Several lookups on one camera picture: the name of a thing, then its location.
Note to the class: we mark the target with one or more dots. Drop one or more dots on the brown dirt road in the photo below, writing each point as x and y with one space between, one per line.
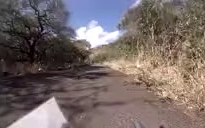
100 90

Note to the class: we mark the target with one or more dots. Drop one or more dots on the robot's own part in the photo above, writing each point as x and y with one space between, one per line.
162 126
138 125

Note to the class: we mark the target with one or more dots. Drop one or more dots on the row of green trees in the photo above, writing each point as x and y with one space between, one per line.
30 43

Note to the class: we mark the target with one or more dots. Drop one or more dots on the tall dry bushes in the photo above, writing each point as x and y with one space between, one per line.
170 30

